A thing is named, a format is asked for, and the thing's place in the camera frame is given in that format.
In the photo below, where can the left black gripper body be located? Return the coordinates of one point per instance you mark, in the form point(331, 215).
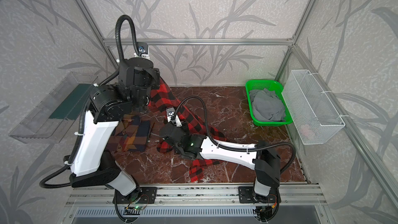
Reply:
point(152, 76)

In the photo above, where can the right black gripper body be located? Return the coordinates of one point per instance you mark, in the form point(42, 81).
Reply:
point(166, 134)

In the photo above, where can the red black plaid shirt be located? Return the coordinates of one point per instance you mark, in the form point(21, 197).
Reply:
point(162, 99)

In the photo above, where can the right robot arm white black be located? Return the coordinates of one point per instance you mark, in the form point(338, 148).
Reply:
point(266, 163)

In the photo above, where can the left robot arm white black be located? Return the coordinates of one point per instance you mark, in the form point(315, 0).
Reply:
point(107, 104)

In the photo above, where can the folded multicolour plaid shirt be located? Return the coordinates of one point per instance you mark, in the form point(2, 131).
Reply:
point(131, 134)

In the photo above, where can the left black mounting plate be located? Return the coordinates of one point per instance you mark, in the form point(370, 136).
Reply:
point(141, 195)

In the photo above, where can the black mounting plate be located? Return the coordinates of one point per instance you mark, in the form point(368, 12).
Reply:
point(247, 195)
point(141, 195)

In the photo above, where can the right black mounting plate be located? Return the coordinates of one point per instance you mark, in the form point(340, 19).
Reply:
point(247, 195)

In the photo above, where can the grey shirt in basket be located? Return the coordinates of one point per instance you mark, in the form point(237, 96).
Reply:
point(267, 106)

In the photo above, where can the green plastic basket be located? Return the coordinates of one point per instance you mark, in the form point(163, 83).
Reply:
point(271, 85)

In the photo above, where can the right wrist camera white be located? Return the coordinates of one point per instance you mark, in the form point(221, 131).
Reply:
point(172, 117)

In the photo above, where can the clear plastic wall tray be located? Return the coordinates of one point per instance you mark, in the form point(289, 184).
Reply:
point(51, 119)

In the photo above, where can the white wire mesh basket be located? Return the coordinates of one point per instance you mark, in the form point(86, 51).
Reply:
point(315, 117)

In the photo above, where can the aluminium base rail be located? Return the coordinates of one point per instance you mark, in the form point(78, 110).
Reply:
point(199, 195)

